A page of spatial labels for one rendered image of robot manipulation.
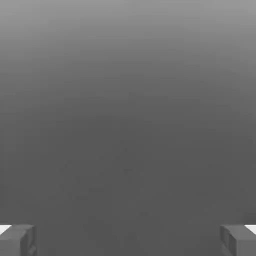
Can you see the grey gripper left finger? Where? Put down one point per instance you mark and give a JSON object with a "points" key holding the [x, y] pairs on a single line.
{"points": [[16, 240]]}

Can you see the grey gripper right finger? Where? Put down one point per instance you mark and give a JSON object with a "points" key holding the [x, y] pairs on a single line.
{"points": [[240, 240]]}

